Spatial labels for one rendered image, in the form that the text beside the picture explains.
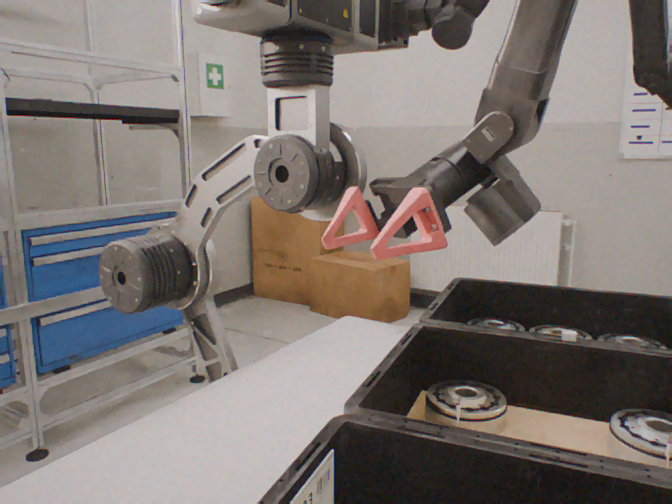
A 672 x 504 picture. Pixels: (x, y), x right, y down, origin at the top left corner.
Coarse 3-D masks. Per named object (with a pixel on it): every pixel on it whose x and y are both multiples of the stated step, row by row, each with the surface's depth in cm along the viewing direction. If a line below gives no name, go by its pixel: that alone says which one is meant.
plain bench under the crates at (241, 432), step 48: (336, 336) 140; (384, 336) 140; (240, 384) 112; (288, 384) 112; (336, 384) 112; (144, 432) 93; (192, 432) 93; (240, 432) 93; (288, 432) 93; (48, 480) 80; (96, 480) 80; (144, 480) 80; (192, 480) 80; (240, 480) 80
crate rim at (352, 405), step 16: (416, 336) 75; (496, 336) 74; (512, 336) 73; (528, 336) 73; (400, 352) 68; (608, 352) 69; (624, 352) 68; (640, 352) 68; (656, 352) 68; (384, 368) 63; (368, 384) 59; (352, 400) 55; (368, 416) 52; (384, 416) 52; (400, 416) 52; (448, 432) 49; (464, 432) 49; (480, 432) 49; (528, 448) 46; (544, 448) 46; (560, 448) 46; (608, 464) 44; (624, 464) 44; (640, 464) 44
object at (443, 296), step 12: (540, 288) 100; (552, 288) 99; (564, 288) 98; (576, 288) 98; (444, 300) 91; (660, 300) 92; (432, 312) 84; (444, 324) 78; (456, 324) 78; (468, 324) 78; (540, 336) 73; (552, 336) 73; (636, 348) 69; (648, 348) 69; (660, 348) 69
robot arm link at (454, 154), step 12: (456, 144) 63; (444, 156) 62; (456, 156) 62; (468, 156) 62; (456, 168) 61; (468, 168) 61; (480, 168) 62; (468, 180) 62; (480, 180) 63; (492, 180) 63; (480, 192) 62
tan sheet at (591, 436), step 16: (416, 400) 77; (416, 416) 72; (512, 416) 72; (528, 416) 72; (544, 416) 72; (560, 416) 72; (512, 432) 68; (528, 432) 68; (544, 432) 68; (560, 432) 68; (576, 432) 68; (592, 432) 68; (576, 448) 64; (592, 448) 64; (608, 448) 64
